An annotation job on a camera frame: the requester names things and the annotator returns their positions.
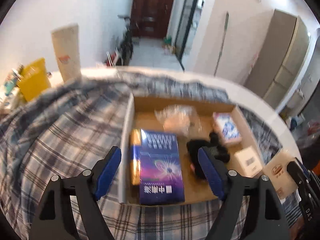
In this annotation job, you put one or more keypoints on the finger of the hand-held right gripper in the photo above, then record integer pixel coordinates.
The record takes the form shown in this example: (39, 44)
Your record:
(295, 175)
(303, 167)

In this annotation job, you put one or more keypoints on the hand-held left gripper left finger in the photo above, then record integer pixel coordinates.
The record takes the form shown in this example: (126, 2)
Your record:
(108, 173)

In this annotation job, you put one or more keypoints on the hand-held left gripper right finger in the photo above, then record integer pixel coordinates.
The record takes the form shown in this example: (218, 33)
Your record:
(211, 176)

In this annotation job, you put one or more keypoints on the cardboard box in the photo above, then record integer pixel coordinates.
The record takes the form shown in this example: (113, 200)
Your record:
(195, 185)

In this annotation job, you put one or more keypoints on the black cloth item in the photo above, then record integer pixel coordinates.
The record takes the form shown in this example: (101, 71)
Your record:
(197, 150)

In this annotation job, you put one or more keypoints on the small white box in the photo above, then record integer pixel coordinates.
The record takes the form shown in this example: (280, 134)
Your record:
(248, 161)

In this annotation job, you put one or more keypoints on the blue white packet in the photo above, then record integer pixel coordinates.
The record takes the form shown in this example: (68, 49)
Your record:
(227, 128)

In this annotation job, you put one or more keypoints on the purple box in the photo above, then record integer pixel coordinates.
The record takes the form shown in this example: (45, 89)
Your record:
(160, 167)

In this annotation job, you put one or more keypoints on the clear plastic wrapper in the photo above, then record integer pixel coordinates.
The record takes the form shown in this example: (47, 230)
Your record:
(177, 120)

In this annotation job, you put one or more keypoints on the clothes on chair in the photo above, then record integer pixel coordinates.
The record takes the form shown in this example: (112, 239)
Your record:
(305, 127)

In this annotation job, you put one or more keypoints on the blue plaid cloth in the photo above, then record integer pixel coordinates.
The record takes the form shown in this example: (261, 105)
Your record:
(70, 135)

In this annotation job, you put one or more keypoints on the grey cabinet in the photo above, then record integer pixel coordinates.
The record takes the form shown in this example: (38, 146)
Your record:
(280, 57)

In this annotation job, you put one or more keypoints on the red white item by bicycle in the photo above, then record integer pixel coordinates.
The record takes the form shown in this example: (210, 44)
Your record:
(112, 58)

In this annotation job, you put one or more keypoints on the yellow plastic container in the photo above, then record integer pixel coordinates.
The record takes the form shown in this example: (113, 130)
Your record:
(35, 82)

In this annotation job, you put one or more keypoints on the clutter of tissues and packets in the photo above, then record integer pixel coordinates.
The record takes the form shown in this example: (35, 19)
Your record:
(10, 90)

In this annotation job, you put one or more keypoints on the black bicycle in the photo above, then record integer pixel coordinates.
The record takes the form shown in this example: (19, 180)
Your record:
(126, 42)

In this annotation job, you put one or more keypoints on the boxes on floor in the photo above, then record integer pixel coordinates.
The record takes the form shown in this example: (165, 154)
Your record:
(170, 45)

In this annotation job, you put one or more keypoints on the black framed glass door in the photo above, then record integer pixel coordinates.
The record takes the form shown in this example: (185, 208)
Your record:
(187, 22)

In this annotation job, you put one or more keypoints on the dark brown entrance door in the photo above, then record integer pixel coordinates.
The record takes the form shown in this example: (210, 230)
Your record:
(153, 7)

